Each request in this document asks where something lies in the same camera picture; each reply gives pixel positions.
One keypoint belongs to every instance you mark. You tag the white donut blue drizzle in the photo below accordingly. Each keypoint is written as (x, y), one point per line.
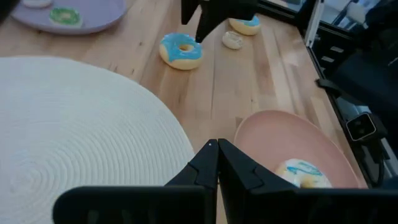
(298, 174)

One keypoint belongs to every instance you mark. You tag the small white sprinkled donut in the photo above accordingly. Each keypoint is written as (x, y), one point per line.
(232, 40)

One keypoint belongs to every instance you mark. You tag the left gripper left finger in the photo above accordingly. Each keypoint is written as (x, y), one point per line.
(203, 168)

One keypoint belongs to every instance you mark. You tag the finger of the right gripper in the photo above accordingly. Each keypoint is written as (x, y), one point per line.
(189, 11)
(217, 15)

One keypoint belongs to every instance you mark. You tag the large purple plate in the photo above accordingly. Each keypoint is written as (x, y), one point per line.
(99, 15)

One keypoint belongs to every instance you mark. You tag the white woven round placemat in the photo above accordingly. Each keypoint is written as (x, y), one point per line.
(77, 133)

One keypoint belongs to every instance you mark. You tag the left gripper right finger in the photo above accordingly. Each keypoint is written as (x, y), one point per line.
(236, 174)

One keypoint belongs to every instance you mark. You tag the table-level camera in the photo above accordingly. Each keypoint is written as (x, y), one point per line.
(360, 127)

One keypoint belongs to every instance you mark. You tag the dark office chair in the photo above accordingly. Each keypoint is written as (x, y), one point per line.
(367, 77)

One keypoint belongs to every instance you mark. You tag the white post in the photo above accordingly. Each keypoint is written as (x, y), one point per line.
(314, 25)

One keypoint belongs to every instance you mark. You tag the blue iced sprinkled donut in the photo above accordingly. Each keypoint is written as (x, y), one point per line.
(245, 28)

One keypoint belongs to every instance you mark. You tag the small green iced donut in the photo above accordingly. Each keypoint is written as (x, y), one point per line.
(56, 17)

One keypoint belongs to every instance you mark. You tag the large pink plate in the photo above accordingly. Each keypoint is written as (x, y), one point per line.
(273, 140)

